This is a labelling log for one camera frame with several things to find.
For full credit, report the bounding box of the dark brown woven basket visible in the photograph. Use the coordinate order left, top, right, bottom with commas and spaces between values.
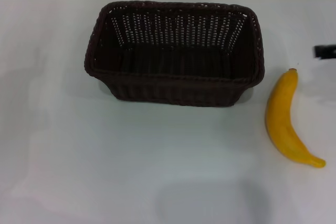
83, 1, 266, 108

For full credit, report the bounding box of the yellow banana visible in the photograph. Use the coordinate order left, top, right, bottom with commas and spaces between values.
265, 68, 327, 168

